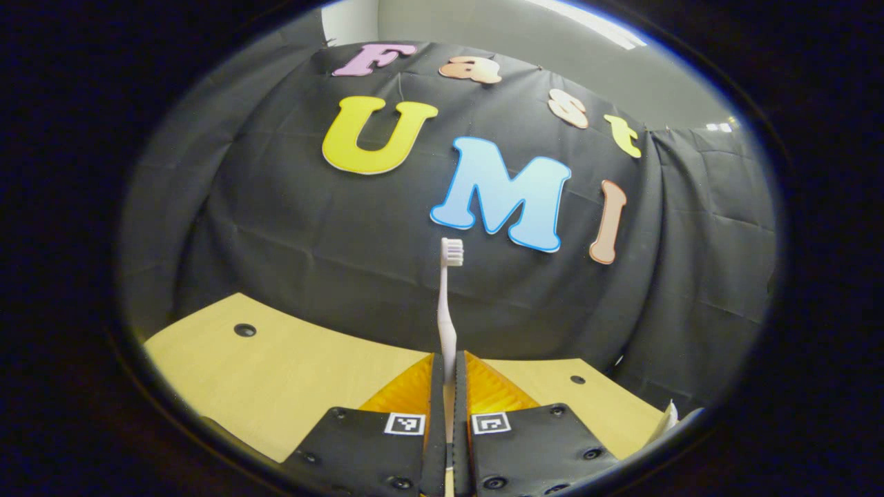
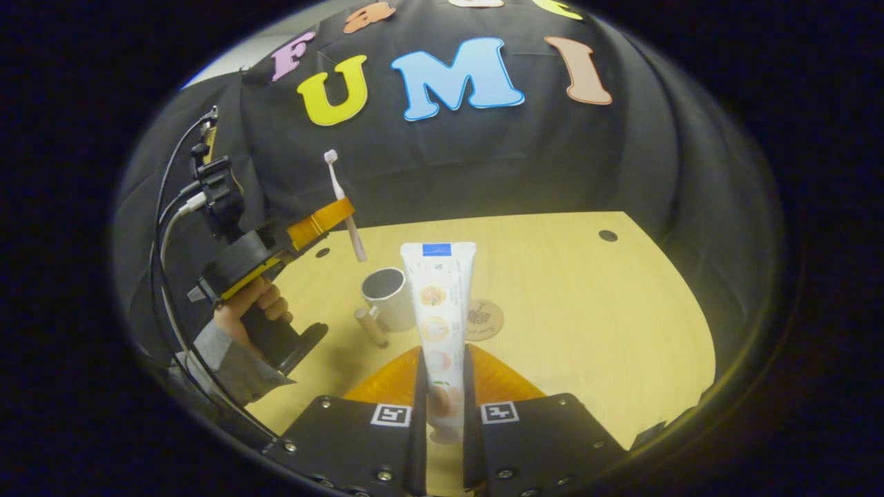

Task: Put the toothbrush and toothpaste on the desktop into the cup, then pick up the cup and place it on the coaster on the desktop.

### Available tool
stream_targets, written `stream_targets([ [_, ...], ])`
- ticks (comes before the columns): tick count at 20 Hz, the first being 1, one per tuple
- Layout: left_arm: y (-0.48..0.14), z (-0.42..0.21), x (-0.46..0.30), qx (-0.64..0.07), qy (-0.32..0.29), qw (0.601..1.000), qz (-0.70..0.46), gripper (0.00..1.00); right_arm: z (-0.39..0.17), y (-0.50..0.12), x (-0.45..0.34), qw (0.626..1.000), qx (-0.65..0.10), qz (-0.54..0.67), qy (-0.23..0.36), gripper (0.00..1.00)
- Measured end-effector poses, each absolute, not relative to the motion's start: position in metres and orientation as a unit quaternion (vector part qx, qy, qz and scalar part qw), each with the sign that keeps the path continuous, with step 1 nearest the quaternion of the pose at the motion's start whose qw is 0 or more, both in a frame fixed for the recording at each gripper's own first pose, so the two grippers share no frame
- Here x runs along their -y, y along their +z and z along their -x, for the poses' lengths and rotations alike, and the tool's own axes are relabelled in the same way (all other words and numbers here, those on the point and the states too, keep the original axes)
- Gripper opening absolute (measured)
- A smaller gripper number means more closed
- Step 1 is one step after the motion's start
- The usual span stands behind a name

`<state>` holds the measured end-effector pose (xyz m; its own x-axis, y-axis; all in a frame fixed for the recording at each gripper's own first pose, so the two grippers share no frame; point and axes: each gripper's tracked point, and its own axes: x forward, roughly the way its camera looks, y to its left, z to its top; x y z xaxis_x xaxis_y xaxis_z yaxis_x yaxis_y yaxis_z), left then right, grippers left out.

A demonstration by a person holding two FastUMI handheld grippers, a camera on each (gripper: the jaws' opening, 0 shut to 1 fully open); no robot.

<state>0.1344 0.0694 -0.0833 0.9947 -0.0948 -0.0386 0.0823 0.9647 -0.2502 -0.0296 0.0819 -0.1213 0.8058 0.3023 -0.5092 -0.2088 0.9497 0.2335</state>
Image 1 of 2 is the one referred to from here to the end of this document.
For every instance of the small ceiling light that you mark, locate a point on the small ceiling light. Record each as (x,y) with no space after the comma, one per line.
(718,128)

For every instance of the black backdrop cloth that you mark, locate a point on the black backdrop cloth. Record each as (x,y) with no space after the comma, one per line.
(345,241)

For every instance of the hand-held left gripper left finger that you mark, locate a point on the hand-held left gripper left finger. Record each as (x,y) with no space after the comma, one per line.
(435,414)

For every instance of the white toothpaste tube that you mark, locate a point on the white toothpaste tube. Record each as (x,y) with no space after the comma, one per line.
(668,416)

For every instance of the long ceiling light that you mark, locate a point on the long ceiling light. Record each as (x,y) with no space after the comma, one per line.
(594,24)

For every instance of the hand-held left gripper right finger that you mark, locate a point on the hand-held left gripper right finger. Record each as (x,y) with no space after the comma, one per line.
(460,414)

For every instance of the white toothbrush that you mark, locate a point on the white toothbrush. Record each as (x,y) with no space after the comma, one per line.
(447,324)

